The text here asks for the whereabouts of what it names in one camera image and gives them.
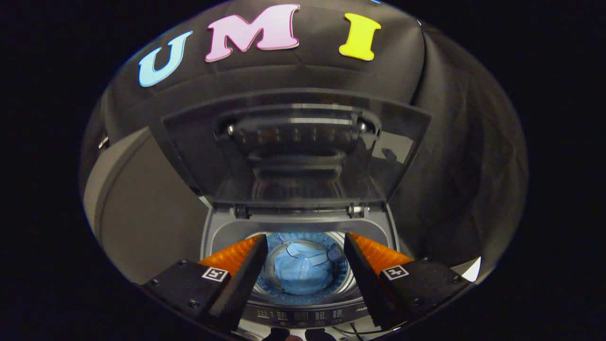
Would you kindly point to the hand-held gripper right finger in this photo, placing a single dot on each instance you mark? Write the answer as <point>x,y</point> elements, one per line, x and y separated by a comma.
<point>362,284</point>

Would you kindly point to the silver backdrop clip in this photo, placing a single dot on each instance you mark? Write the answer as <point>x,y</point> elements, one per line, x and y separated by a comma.
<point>102,142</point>

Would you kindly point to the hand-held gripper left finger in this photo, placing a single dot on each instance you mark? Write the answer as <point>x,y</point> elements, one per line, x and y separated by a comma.
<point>241,284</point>

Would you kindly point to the dark glass washing machine lid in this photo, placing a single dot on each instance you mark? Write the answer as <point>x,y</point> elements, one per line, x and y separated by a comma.
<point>303,156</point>

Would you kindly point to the light blue polo shirt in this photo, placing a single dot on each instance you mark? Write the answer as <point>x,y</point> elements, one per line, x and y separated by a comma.
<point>303,270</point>

